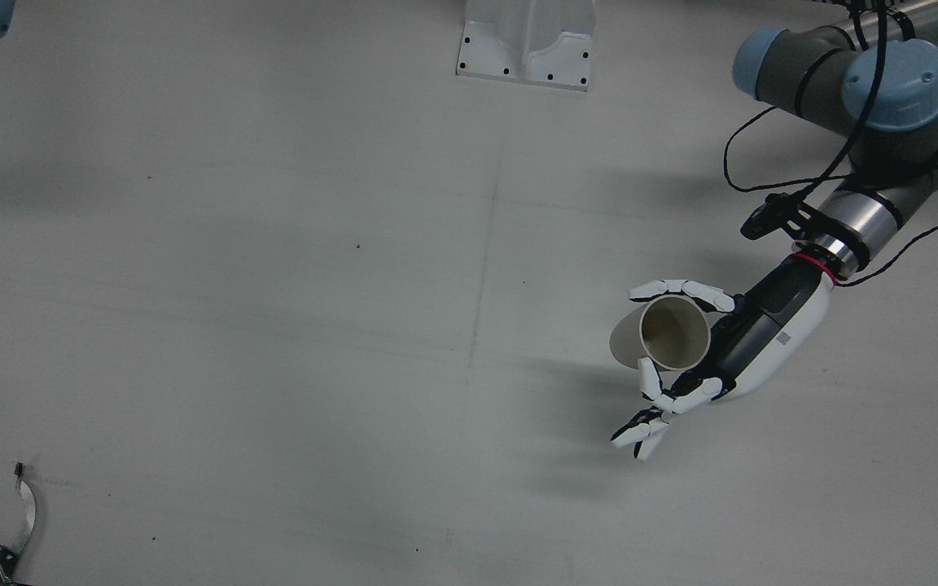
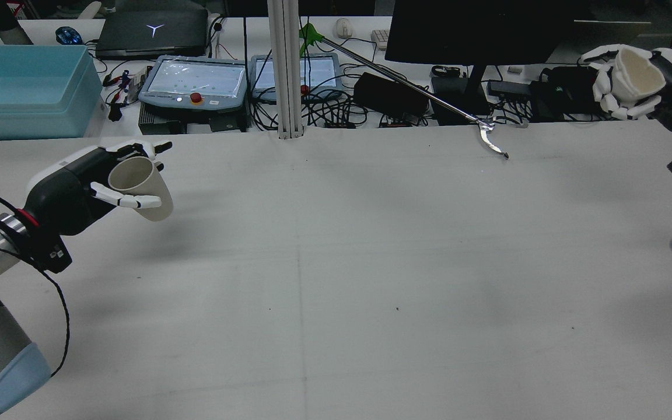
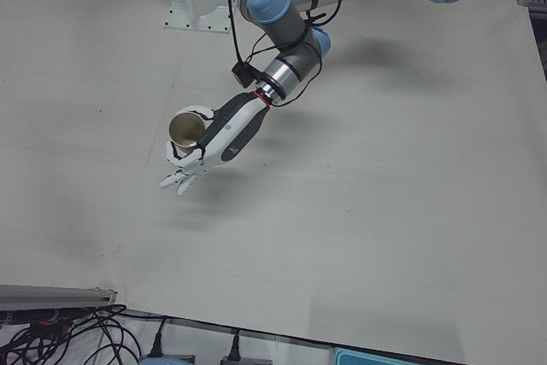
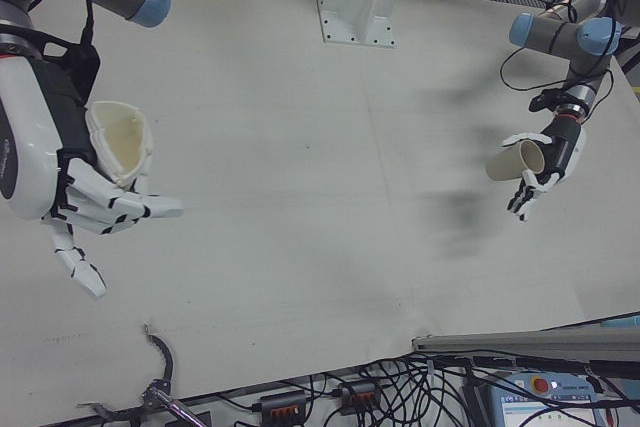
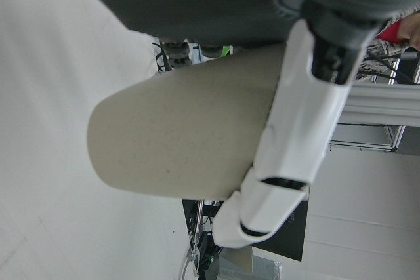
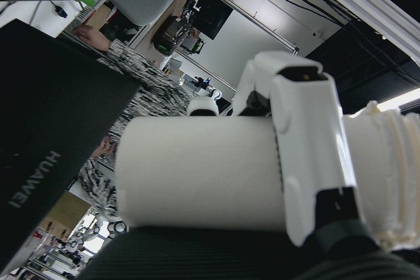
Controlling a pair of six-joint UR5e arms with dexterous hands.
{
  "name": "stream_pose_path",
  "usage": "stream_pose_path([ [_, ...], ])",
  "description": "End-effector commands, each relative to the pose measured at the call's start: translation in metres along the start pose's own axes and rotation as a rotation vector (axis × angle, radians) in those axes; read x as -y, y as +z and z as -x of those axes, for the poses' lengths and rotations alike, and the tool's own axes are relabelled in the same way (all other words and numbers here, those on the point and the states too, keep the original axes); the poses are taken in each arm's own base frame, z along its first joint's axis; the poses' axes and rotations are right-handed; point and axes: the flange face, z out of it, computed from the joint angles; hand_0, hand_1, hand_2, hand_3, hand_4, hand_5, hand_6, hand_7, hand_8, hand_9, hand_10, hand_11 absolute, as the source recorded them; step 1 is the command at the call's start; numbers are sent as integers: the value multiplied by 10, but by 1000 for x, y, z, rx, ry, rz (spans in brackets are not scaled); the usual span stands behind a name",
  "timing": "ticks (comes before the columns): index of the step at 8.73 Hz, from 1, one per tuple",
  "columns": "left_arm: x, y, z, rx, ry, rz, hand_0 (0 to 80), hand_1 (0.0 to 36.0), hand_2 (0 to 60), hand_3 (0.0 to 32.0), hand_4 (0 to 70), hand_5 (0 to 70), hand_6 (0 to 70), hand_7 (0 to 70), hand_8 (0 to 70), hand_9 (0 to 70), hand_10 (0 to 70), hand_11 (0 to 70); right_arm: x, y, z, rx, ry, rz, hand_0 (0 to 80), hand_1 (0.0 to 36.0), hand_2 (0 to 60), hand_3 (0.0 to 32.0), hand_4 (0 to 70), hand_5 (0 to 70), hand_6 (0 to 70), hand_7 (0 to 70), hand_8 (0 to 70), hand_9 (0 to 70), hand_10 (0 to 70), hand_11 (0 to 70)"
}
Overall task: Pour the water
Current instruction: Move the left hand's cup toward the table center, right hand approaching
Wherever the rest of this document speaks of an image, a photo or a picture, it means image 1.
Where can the plain beige paper cup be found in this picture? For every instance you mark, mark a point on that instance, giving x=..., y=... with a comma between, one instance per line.
x=672, y=334

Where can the left UR5e robot arm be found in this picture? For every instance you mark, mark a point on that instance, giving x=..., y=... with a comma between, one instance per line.
x=868, y=89

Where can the white metal mount bracket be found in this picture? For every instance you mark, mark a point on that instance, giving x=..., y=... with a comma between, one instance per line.
x=526, y=49

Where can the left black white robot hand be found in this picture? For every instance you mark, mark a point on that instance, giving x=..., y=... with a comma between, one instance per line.
x=762, y=342

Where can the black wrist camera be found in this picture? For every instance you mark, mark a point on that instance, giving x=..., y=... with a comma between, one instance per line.
x=774, y=216

